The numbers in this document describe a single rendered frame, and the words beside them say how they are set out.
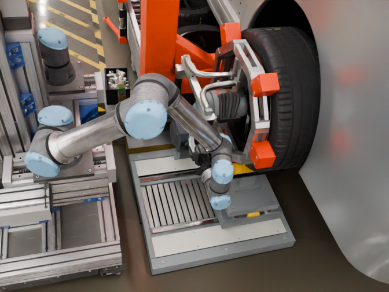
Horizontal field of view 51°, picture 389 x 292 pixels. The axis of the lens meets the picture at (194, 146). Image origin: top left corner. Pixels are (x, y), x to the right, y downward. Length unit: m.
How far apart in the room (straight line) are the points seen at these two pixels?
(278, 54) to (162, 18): 0.66
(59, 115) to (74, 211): 0.85
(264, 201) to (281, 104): 0.86
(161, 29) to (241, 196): 1.00
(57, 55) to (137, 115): 0.82
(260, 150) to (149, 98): 0.64
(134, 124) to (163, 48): 1.03
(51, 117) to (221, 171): 0.62
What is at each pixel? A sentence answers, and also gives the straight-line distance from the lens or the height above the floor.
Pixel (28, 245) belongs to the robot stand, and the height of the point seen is 0.21.
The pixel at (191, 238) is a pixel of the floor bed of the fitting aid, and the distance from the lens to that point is 2.29.
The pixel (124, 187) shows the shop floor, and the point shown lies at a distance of 2.56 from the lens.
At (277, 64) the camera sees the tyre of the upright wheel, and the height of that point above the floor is 1.16.
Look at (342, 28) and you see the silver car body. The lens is 1.48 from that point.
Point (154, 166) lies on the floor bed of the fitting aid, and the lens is 2.56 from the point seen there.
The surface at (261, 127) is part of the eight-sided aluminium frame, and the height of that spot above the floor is 0.97.
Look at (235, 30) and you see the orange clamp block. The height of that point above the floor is 1.10.
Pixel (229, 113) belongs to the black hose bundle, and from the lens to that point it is 1.60.
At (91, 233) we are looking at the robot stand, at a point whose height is 0.21.
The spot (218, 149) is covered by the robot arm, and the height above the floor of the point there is 0.99.
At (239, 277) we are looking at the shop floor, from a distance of 2.33.
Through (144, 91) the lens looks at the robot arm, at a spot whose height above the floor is 1.29.
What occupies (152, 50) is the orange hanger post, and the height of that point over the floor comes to 0.84.
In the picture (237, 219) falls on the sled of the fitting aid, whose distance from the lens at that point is 2.30.
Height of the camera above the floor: 2.07
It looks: 48 degrees down
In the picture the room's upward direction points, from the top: 9 degrees clockwise
